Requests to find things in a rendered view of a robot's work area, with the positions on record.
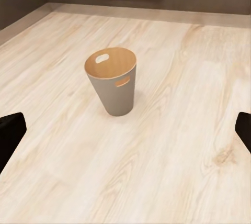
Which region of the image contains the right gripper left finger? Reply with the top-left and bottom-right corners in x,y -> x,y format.
0,112 -> 27,174

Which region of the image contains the trash can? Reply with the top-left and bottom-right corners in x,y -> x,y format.
84,47 -> 137,117

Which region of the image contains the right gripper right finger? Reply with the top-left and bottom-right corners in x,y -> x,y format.
235,112 -> 251,153

